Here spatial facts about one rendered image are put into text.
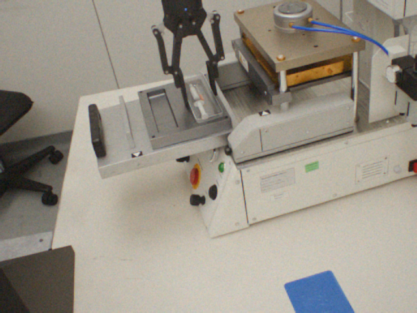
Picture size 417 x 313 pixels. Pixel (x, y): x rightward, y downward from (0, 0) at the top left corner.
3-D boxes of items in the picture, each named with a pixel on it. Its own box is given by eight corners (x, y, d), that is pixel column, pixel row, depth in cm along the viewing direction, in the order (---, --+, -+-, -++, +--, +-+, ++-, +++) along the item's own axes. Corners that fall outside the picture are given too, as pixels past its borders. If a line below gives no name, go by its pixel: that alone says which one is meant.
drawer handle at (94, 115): (101, 117, 110) (96, 102, 107) (106, 155, 98) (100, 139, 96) (92, 119, 110) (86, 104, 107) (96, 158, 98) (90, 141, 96)
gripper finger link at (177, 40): (185, 23, 92) (178, 23, 92) (179, 77, 98) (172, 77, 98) (181, 16, 95) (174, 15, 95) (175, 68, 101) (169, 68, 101)
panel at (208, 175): (180, 153, 131) (199, 91, 121) (208, 232, 107) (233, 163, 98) (173, 152, 130) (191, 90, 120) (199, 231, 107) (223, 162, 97)
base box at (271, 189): (362, 100, 138) (365, 45, 128) (442, 182, 109) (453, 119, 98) (179, 150, 133) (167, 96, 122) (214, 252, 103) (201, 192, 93)
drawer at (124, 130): (217, 92, 118) (212, 63, 113) (244, 143, 101) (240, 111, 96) (96, 124, 115) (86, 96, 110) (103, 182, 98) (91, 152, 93)
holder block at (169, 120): (208, 82, 115) (206, 72, 113) (232, 128, 99) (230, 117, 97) (139, 100, 113) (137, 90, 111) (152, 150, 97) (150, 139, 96)
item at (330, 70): (312, 36, 115) (311, -3, 109) (358, 79, 97) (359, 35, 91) (243, 53, 113) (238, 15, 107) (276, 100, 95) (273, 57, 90)
